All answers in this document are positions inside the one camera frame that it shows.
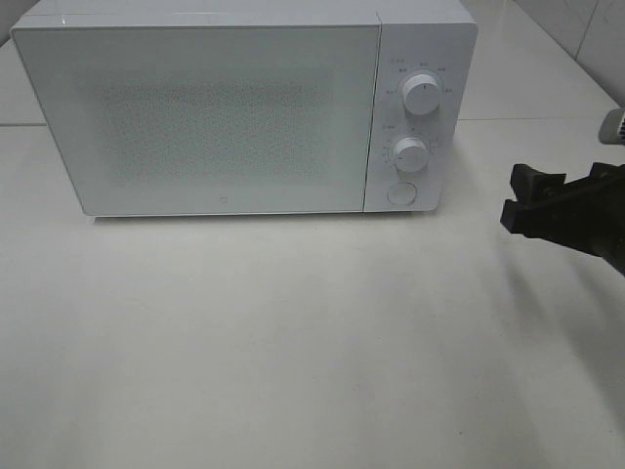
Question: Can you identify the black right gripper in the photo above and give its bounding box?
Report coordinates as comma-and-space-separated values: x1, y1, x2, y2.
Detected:
500, 162, 624, 274

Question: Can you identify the white timer knob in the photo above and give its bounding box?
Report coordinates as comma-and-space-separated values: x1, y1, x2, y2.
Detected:
392, 138, 430, 173

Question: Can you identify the round white door button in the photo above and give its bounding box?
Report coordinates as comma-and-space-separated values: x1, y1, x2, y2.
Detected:
387, 182, 418, 206

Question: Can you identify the white microwave door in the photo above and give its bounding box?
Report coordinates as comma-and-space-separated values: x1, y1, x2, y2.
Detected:
15, 25, 379, 217

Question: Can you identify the upper white power knob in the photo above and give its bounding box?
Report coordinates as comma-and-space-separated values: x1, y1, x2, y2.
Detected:
399, 70, 442, 116

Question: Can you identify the white microwave oven body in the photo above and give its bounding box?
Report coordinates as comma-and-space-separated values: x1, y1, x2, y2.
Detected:
11, 1, 478, 213

